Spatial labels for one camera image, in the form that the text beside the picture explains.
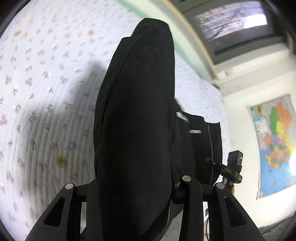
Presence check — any colourful wall map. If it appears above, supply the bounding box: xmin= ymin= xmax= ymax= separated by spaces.
xmin=247 ymin=94 xmax=296 ymax=200

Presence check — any grey framed window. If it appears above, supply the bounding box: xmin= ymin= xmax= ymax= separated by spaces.
xmin=178 ymin=0 xmax=288 ymax=64

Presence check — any beige window sill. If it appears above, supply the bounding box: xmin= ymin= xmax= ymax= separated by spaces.
xmin=148 ymin=0 xmax=223 ymax=80

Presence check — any floral bed quilt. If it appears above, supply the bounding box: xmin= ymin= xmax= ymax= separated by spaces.
xmin=0 ymin=0 xmax=232 ymax=241

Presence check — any black hooded jacket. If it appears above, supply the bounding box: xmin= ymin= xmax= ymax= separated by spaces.
xmin=93 ymin=17 xmax=223 ymax=241

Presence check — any black cable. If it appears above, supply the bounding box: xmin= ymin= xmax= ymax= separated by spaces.
xmin=205 ymin=207 xmax=210 ymax=241

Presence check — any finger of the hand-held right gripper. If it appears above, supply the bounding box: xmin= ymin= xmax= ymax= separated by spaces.
xmin=205 ymin=157 xmax=224 ymax=169

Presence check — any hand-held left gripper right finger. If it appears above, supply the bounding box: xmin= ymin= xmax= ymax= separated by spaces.
xmin=170 ymin=160 xmax=266 ymax=241

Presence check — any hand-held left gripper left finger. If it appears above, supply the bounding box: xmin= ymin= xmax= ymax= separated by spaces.
xmin=24 ymin=181 xmax=104 ymax=241

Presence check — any grey-green cloth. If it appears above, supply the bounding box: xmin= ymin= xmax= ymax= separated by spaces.
xmin=258 ymin=217 xmax=295 ymax=241

